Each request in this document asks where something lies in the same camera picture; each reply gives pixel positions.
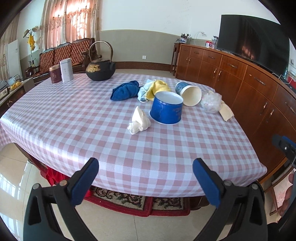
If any beige cloth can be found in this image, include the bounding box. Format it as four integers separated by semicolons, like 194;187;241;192
219;100;234;121

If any clear plastic bag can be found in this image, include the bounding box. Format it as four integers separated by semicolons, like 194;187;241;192
200;91;222;113

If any blue paper cup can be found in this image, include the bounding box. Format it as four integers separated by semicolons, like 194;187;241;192
175;81;202;107
149;91;183;125

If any white tissue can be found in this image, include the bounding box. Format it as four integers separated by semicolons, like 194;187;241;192
127;106;151;135

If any yellow cloth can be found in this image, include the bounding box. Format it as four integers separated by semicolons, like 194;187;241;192
137;79;171;103

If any blue cloth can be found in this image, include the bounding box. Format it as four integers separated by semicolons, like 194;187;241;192
110;80;140;101

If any wooden framed pink stool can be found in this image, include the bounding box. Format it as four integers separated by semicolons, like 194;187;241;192
264;167;295;216

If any long wooden sideboard cabinet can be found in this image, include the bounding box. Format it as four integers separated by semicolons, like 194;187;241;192
173;44;295;182

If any red patterned rug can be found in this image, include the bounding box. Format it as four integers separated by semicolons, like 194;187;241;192
30;157;191;217

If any black flat television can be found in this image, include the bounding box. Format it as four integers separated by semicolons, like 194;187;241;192
217;15;290;76

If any low side cabinet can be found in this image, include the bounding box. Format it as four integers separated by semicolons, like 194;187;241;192
0;77;35;117

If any pink checkered tablecloth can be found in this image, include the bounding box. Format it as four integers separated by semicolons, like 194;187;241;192
1;73;267;197

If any red white can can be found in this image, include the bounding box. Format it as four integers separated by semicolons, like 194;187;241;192
205;41;212;48

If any dark red tea canister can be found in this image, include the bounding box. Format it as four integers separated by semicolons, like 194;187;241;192
49;64;62;83

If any white tea tin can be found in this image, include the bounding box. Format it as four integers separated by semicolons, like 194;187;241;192
60;58;74;82

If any white air conditioner unit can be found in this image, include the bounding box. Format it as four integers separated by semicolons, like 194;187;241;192
7;40;23;80

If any small potted plant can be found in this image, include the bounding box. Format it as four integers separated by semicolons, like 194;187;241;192
176;34;192;44

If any black cast iron teapot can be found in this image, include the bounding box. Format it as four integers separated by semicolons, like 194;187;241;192
85;41;116;81

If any wooden sofa bench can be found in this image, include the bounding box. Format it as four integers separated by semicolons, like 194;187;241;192
25;38;95;80

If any pink patterned curtain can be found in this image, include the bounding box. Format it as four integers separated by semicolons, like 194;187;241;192
39;0;100;51

